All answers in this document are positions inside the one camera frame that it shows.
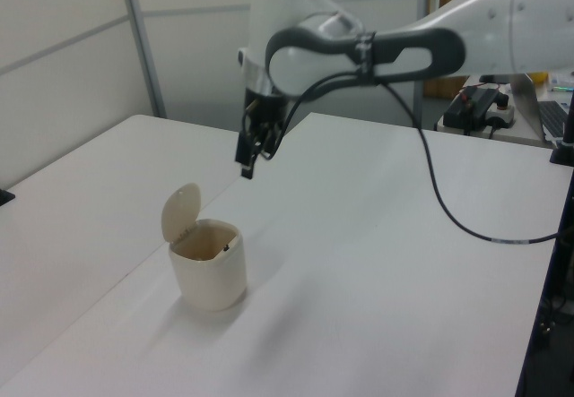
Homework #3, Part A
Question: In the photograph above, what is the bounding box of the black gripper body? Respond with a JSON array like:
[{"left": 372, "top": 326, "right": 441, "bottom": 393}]
[{"left": 243, "top": 90, "right": 289, "bottom": 136}]

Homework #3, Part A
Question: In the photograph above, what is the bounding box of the silver laptop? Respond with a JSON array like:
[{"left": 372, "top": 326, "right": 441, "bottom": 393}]
[{"left": 505, "top": 72, "right": 574, "bottom": 144}]

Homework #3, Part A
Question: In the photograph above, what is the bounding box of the brown cardboard box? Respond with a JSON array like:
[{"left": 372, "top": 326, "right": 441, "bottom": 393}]
[{"left": 423, "top": 75, "right": 468, "bottom": 99}]

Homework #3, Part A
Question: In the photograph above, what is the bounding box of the small cream bin with lid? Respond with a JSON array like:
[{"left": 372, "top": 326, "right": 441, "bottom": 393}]
[{"left": 160, "top": 182, "right": 248, "bottom": 313}]

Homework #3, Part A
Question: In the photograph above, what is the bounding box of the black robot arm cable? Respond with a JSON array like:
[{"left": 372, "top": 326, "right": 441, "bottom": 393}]
[{"left": 258, "top": 9, "right": 562, "bottom": 246}]

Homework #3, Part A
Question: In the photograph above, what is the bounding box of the black stand frame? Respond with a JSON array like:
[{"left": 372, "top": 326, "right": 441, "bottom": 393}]
[{"left": 514, "top": 163, "right": 574, "bottom": 397}]

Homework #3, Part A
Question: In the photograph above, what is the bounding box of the black electronics box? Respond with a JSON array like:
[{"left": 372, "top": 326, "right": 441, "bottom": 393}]
[{"left": 442, "top": 85, "right": 500, "bottom": 132}]

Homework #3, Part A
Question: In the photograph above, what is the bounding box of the grey emergency stop button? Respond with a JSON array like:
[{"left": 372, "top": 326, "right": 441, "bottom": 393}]
[{"left": 486, "top": 92, "right": 516, "bottom": 131}]

